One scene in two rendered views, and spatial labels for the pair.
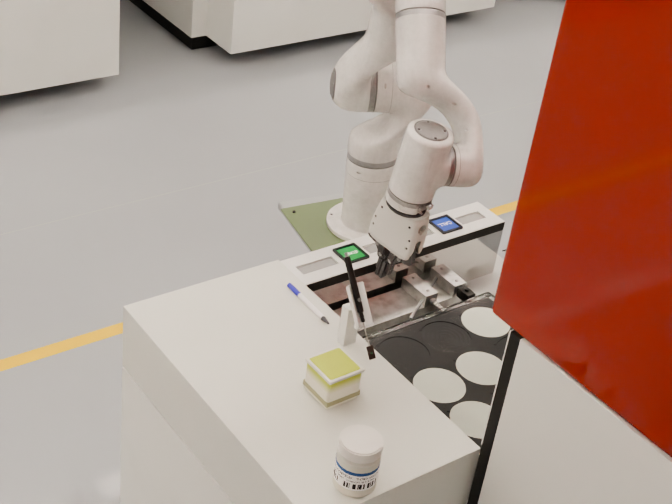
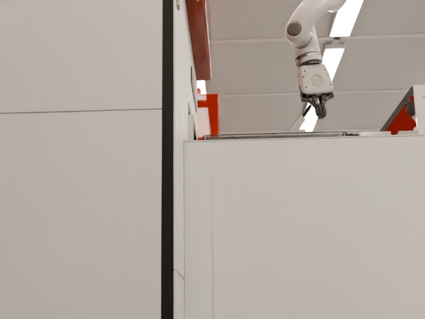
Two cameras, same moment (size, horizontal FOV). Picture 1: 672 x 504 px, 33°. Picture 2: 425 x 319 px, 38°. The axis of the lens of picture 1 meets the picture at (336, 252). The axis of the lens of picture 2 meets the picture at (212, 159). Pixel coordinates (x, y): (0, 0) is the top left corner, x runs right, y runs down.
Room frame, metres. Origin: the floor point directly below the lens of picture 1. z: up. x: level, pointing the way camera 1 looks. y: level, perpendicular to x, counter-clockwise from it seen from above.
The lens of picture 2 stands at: (2.76, -1.68, 0.41)
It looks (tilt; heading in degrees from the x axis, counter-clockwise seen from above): 16 degrees up; 132
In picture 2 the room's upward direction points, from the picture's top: 1 degrees counter-clockwise
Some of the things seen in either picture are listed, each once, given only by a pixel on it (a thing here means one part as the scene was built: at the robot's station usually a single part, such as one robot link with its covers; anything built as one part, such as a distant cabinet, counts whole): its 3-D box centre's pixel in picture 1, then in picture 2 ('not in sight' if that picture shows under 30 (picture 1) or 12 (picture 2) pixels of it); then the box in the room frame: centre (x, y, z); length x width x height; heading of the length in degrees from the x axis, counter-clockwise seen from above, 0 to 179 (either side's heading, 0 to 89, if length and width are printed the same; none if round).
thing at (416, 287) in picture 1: (419, 289); not in sight; (2.00, -0.19, 0.89); 0.08 x 0.03 x 0.03; 40
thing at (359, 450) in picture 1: (357, 461); not in sight; (1.34, -0.08, 1.01); 0.07 x 0.07 x 0.10
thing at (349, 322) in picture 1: (356, 318); (296, 135); (1.68, -0.05, 1.03); 0.06 x 0.04 x 0.13; 40
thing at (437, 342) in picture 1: (481, 368); not in sight; (1.76, -0.31, 0.90); 0.34 x 0.34 x 0.01; 40
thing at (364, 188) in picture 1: (369, 190); not in sight; (2.33, -0.06, 0.92); 0.19 x 0.19 x 0.18
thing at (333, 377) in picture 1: (332, 378); not in sight; (1.54, -0.02, 1.00); 0.07 x 0.07 x 0.07; 41
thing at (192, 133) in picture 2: not in sight; (195, 156); (1.61, -0.46, 0.89); 0.44 x 0.02 x 0.10; 130
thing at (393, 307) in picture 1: (388, 310); not in sight; (1.95, -0.13, 0.87); 0.36 x 0.08 x 0.03; 130
